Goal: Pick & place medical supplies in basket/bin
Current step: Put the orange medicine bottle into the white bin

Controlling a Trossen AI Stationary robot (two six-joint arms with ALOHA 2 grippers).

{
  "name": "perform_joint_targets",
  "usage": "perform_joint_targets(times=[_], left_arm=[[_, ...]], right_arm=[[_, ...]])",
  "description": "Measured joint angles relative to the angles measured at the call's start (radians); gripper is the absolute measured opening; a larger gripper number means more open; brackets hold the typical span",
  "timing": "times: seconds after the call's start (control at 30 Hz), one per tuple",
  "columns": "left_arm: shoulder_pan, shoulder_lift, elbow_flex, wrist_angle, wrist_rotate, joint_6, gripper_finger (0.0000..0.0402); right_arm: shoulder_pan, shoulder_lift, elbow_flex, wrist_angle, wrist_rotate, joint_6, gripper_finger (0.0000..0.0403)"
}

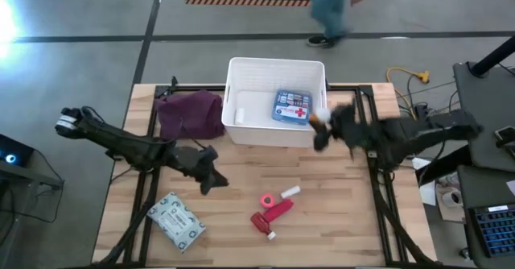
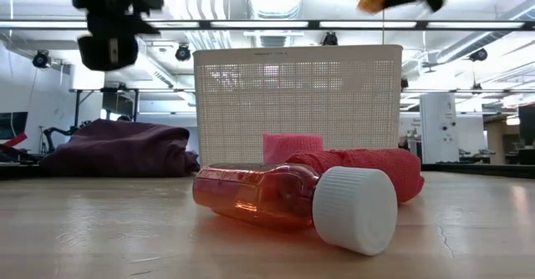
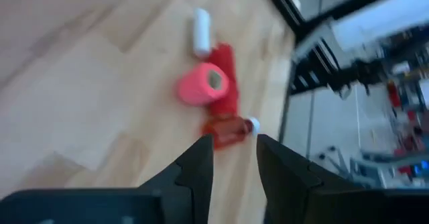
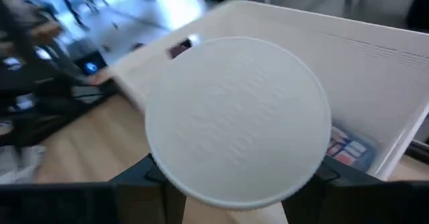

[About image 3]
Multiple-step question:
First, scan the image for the orange small packet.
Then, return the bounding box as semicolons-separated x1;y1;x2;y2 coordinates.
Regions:
200;115;261;150

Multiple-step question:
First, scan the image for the white gauze roll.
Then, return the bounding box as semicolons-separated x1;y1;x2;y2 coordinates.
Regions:
192;7;212;58

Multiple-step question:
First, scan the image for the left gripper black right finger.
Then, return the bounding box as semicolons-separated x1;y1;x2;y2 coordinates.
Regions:
257;133;365;224

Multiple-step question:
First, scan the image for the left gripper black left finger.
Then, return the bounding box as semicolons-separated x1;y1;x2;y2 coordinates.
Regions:
139;133;215;224

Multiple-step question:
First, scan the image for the pink bandage roll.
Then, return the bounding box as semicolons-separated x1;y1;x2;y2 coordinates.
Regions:
176;62;231;107

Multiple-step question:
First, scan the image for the black aluminium table frame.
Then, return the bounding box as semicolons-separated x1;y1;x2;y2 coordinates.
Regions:
259;0;336;144

